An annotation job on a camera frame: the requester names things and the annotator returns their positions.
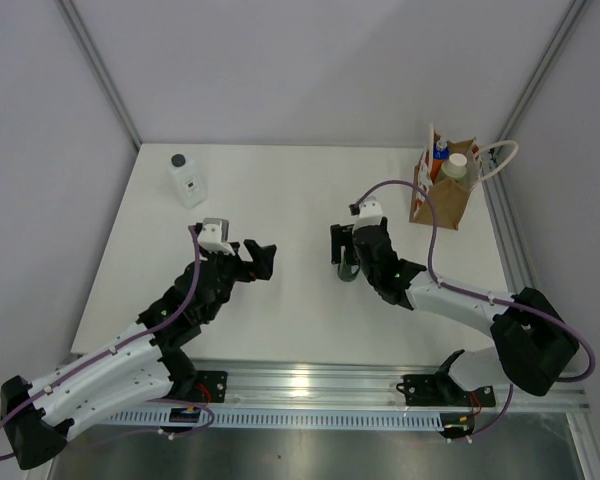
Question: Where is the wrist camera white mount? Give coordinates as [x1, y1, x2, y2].
[194, 218, 234, 255]
[349, 196, 384, 230]

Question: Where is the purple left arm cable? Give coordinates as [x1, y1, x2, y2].
[0, 224, 216, 461]

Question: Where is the watermelon canvas tote bag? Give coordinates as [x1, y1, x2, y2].
[410, 126, 519, 230]

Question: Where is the orange bottle blue cap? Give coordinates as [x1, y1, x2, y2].
[430, 137, 450, 181]

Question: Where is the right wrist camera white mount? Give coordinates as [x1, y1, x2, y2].
[349, 196, 384, 230]

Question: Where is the clear bottle black cap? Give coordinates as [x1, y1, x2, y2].
[168, 153, 207, 209]

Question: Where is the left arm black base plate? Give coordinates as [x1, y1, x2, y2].
[167, 370, 229, 404]

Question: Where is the aluminium mounting rail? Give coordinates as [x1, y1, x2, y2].
[189, 360, 592, 414]

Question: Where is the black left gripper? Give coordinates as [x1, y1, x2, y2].
[200, 239, 274, 322]

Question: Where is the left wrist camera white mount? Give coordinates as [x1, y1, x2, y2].
[194, 218, 234, 255]

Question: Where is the green bottle white cap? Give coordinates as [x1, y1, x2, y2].
[436, 153, 468, 182]

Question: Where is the white slotted cable duct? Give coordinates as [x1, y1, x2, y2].
[101, 406, 443, 432]

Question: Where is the dark green bottle red cap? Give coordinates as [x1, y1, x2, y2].
[337, 249, 360, 282]

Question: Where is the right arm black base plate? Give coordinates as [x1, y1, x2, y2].
[396, 374, 496, 408]

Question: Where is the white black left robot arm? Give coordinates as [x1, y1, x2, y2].
[0, 239, 277, 470]

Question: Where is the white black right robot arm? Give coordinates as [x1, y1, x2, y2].
[238, 212, 579, 405]

